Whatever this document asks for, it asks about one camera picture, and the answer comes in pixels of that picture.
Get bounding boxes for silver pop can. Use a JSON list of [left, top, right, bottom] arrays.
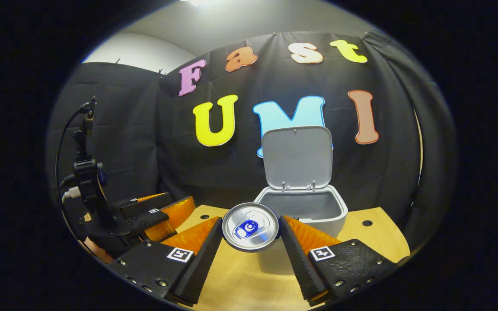
[[222, 202, 281, 253]]

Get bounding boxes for white desktop garbage bin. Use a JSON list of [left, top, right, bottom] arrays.
[[253, 125, 349, 276]]

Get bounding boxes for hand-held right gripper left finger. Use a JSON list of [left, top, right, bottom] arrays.
[[109, 216, 223, 307]]

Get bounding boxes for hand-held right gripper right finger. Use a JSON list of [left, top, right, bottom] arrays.
[[278, 215, 399, 307]]

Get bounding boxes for black backdrop cloth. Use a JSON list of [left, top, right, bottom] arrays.
[[48, 29, 457, 251]]

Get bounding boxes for wooden desktop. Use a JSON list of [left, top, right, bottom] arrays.
[[176, 204, 412, 311]]

